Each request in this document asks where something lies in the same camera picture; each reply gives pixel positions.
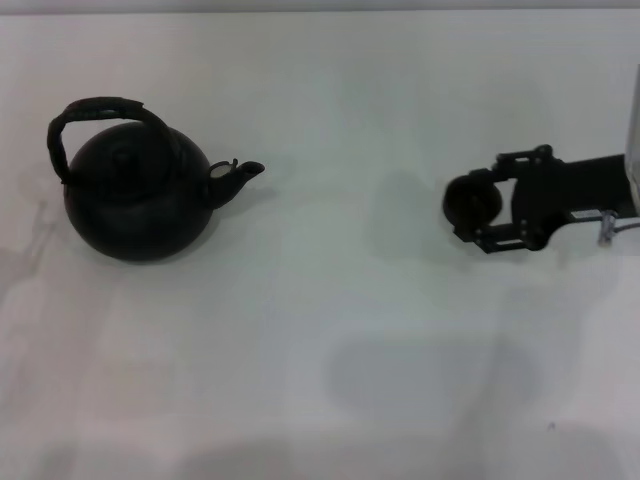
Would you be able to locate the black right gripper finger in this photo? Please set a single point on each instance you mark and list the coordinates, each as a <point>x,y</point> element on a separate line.
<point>500,240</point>
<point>515,159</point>

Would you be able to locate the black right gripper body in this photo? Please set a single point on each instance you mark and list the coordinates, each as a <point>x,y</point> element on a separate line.
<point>555,195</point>

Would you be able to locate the small black teacup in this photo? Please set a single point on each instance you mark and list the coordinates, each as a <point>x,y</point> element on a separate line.
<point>470,200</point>

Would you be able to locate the black round teapot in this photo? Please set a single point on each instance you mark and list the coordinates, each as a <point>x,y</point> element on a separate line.
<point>135,210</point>

